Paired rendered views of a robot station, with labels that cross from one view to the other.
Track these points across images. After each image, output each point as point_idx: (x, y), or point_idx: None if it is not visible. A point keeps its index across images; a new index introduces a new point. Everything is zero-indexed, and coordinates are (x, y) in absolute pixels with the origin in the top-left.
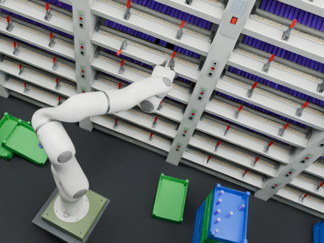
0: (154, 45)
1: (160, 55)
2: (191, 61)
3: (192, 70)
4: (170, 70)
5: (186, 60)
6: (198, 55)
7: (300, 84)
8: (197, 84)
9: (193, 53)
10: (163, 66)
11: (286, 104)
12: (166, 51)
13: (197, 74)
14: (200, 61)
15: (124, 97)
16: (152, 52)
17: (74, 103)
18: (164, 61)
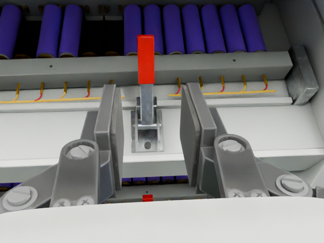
0: (10, 63)
1: (69, 104)
2: (244, 76)
3: (272, 116)
4: (269, 201)
5: (214, 77)
6: (260, 35)
7: None
8: (322, 177)
9: (232, 33)
10: (108, 180)
11: None
12: (91, 74)
13: (311, 127)
14: (289, 55)
15: None
16: (17, 110)
17: None
18: (91, 116)
